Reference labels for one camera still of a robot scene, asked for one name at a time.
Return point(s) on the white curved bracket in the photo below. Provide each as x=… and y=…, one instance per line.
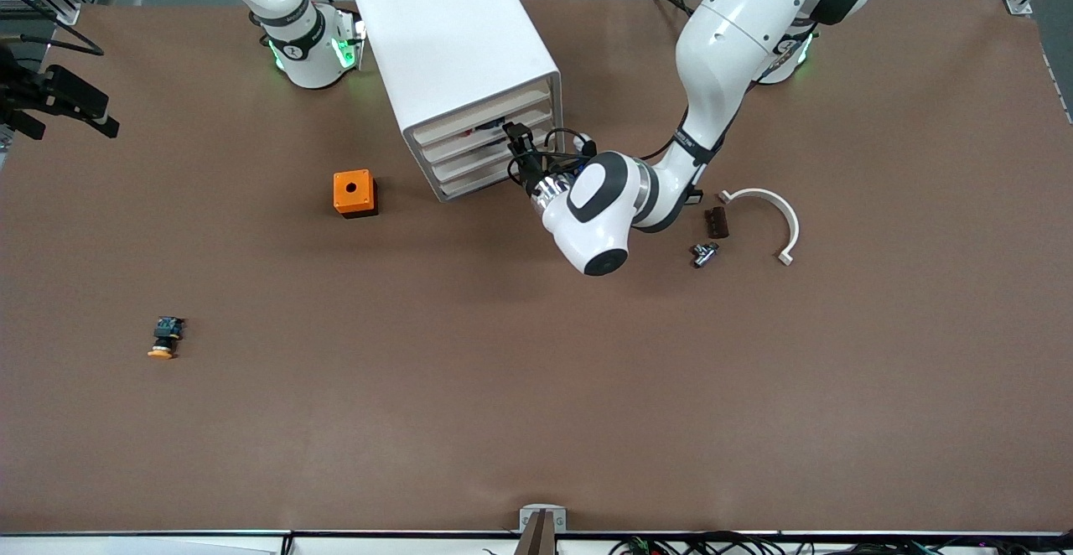
x=788, y=220

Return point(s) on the orange cap push button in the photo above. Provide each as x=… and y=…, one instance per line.
x=165, y=337

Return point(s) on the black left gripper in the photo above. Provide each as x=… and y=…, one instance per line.
x=530, y=171

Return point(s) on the small silver connector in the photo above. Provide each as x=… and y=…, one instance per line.
x=705, y=254

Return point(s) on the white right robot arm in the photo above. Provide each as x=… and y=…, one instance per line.
x=310, y=52

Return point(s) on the brown table mat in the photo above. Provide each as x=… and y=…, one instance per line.
x=536, y=370

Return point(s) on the grey metal bracket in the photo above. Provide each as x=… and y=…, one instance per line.
x=526, y=511

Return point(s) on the brown terminal block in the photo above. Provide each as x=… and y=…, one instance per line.
x=717, y=223

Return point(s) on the brown tapered post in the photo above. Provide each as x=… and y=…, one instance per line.
x=538, y=538

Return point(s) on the orange box with hole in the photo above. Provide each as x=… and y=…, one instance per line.
x=342, y=199

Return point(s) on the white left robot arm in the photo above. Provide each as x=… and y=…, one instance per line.
x=729, y=35

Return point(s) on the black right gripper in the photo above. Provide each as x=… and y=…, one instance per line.
x=46, y=95

